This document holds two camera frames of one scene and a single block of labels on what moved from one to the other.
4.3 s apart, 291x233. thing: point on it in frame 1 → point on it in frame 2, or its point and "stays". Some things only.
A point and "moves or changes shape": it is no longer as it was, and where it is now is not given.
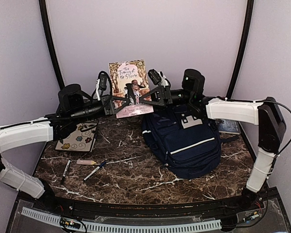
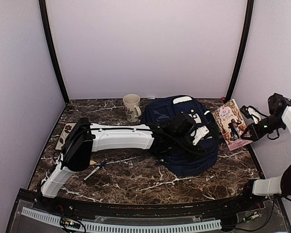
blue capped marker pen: [95, 170] stays
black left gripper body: [106, 106] → [179, 141]
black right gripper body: [168, 98] → [263, 131]
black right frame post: [241, 59] stays
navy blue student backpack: [191, 153] moves or changes shape
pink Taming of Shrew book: [129, 80] → [231, 124]
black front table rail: [146, 210] stays
